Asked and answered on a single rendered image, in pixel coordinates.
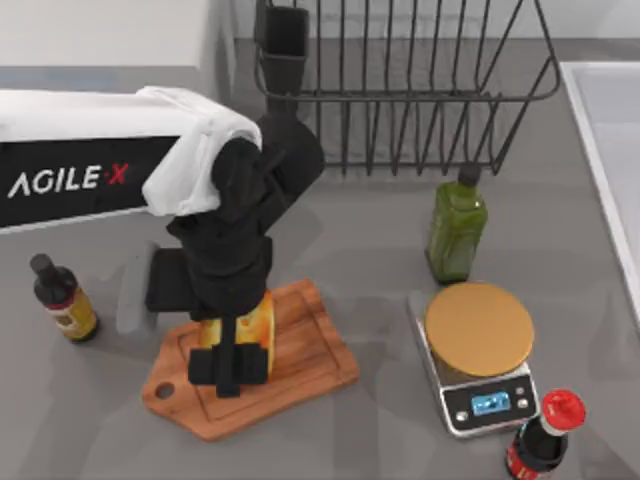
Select yellow orange bread loaf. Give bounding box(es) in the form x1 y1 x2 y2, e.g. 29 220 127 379
198 288 277 384

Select wooden cutting board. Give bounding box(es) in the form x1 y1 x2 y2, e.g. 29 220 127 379
141 278 361 442

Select dark bottle with yellow label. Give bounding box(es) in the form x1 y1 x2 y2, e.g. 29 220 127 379
28 253 100 344

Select silver kitchen scale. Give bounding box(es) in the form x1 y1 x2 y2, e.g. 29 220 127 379
407 282 541 439

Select green bottle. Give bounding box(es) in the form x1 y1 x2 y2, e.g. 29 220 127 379
424 163 490 285

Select black cutlery holder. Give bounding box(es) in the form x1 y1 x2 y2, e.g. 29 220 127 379
254 3 311 119

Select dark bottle with red cap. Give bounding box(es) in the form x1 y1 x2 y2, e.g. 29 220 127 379
504 388 587 480

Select black wire dish rack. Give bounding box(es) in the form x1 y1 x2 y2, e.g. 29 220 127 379
253 0 561 177

